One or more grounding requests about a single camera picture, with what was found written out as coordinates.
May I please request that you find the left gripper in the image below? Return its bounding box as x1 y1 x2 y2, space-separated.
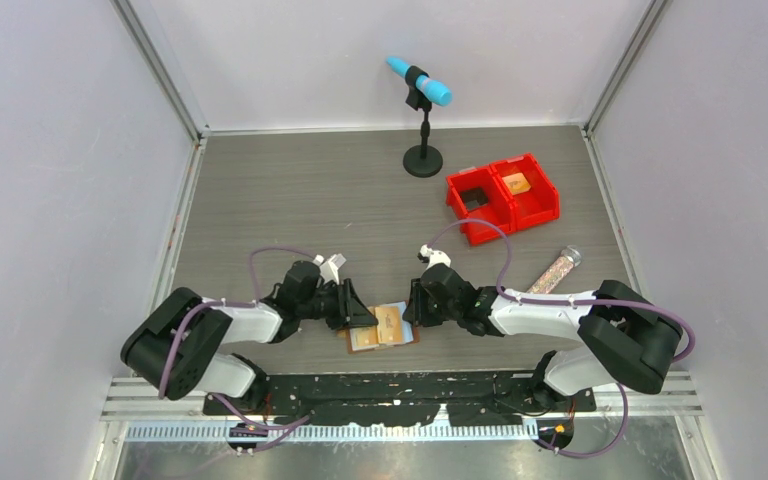
297 278 377 330

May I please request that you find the orange credit card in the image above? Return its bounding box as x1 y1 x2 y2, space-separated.
374 305 406 347
348 326 380 353

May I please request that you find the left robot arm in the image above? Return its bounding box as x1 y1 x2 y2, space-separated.
120 255 378 414

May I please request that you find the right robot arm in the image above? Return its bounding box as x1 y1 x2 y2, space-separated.
403 264 684 411

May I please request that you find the left red bin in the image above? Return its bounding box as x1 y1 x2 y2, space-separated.
446 166 515 234

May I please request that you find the red bin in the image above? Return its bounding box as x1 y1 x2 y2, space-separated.
446 166 515 234
489 153 560 231

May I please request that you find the glitter tube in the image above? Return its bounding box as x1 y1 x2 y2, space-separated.
527 245 582 294

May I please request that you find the black microphone stand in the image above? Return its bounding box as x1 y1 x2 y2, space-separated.
403 66 443 178

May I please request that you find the right red bin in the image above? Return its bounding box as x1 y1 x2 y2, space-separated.
489 153 560 231

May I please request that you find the orange block in bin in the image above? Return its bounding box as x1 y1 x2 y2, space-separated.
502 172 531 195

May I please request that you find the blue microphone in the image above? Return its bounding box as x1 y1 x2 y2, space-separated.
386 56 453 110

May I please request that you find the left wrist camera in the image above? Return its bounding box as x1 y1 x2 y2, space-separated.
313 253 346 285

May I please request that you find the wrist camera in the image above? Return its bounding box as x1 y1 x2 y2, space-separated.
313 253 346 285
418 244 451 269

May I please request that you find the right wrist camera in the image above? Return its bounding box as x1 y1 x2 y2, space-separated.
418 244 451 269

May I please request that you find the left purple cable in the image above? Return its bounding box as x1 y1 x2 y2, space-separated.
157 246 322 455

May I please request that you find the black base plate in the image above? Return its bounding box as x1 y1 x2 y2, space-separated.
203 371 596 427

